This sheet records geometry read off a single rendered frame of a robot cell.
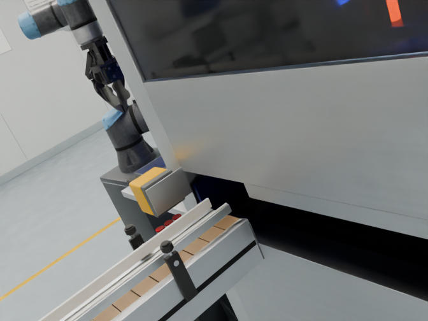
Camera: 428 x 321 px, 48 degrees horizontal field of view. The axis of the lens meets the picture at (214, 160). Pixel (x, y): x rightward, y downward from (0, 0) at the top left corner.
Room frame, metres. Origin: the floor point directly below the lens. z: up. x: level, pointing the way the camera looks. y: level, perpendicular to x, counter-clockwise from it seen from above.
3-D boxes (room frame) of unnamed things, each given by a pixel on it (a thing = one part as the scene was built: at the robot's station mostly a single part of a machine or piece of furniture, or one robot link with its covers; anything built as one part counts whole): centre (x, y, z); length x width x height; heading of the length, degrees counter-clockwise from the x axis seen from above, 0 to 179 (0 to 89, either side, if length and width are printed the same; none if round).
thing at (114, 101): (1.35, 0.19, 1.13); 0.06 x 0.03 x 0.09; 30
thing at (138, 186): (0.93, 0.13, 1.00); 0.08 x 0.07 x 0.07; 30
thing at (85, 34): (1.36, 0.17, 1.31); 0.08 x 0.08 x 0.05
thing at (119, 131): (1.80, 0.27, 0.96); 0.13 x 0.12 x 0.14; 85
